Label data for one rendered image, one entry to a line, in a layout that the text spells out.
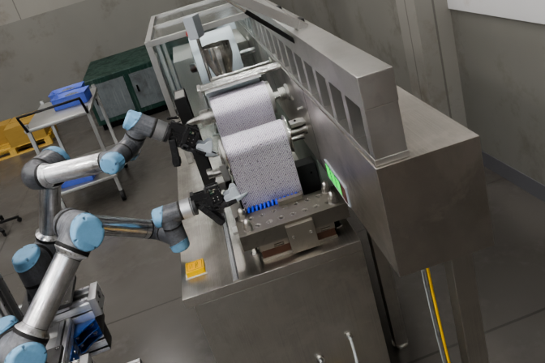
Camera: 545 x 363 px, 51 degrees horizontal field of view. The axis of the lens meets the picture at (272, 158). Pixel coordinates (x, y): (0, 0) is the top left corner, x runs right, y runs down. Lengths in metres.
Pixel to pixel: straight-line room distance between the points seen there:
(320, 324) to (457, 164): 1.04
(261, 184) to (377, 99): 0.99
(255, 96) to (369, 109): 1.10
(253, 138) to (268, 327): 0.69
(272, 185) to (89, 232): 0.69
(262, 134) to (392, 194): 0.88
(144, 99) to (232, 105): 5.67
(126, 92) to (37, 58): 2.37
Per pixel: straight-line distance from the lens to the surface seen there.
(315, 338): 2.23
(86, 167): 2.12
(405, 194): 1.34
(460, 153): 1.36
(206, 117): 2.34
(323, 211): 2.03
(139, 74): 7.86
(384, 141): 1.28
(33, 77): 9.96
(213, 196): 2.13
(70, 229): 1.95
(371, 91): 1.24
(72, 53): 9.81
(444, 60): 4.17
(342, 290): 2.14
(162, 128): 2.11
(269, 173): 2.14
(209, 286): 2.07
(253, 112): 2.30
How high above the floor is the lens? 2.00
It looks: 22 degrees down
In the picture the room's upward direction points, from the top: 17 degrees counter-clockwise
